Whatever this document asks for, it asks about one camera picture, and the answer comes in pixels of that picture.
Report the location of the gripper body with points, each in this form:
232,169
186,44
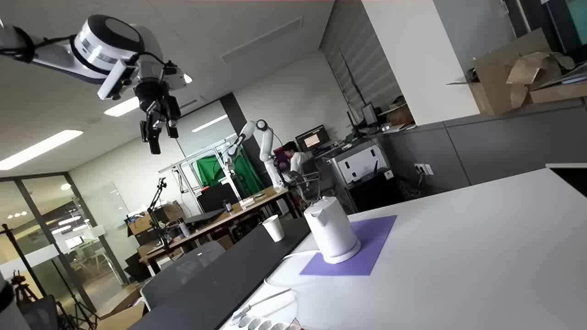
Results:
153,98

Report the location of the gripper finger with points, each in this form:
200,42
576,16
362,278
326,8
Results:
173,128
154,137

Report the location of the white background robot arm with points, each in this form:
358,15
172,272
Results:
265,146

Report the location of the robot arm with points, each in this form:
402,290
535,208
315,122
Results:
55,54

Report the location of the black articulated stand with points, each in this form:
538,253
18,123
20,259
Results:
158,206

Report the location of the glass whiteboard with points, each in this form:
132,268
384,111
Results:
106,206

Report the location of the stack of cardboard boxes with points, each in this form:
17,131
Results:
151,222

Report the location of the green cloth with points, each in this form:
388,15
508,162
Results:
245,174

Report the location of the wooden table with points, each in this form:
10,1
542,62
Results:
220,220

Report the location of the person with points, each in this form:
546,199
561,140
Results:
296,160

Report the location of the grey office chair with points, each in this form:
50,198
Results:
183,270

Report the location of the monitor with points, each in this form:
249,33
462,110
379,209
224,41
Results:
312,139
369,114

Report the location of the white paper cup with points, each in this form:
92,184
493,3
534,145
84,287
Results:
274,228

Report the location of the black table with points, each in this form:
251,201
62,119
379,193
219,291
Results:
229,279

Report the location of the white electric kettle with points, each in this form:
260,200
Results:
332,229

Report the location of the white and black cabinet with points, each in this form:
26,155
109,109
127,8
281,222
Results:
360,165

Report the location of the window blinds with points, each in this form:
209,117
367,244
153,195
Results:
362,59

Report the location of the white power strip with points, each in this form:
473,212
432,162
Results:
270,311

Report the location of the purple mat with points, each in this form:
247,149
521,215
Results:
373,247

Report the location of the open cardboard box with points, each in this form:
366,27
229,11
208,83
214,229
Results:
500,78

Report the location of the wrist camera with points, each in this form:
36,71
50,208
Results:
173,75

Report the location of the aluminium frame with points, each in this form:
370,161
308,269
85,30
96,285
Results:
183,167

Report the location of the camera on tripod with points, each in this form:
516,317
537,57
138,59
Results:
22,291

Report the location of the wall socket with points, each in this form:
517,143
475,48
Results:
423,169

